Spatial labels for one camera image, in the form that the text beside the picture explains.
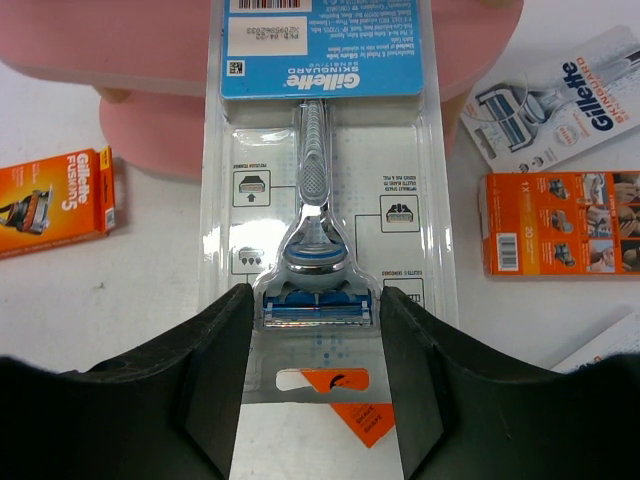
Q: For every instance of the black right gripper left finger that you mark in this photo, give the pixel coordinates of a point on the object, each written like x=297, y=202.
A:
x=167, y=409

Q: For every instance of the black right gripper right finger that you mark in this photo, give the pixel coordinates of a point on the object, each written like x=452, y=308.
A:
x=464, y=410

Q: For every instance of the white gillette pack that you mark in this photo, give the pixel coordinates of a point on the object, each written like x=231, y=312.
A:
x=556, y=110
x=620, y=338

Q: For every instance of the clear blister razor pack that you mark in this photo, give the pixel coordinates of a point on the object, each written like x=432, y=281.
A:
x=324, y=185

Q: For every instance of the pink three-tier shelf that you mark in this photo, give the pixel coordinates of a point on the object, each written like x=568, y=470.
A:
x=148, y=62

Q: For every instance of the orange Gillette box centre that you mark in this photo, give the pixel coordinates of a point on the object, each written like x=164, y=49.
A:
x=370, y=422

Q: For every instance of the orange razor cartridge box right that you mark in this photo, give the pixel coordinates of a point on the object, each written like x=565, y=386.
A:
x=560, y=223

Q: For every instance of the orange Gillette Fusion box left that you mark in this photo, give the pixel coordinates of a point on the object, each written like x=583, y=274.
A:
x=57, y=201

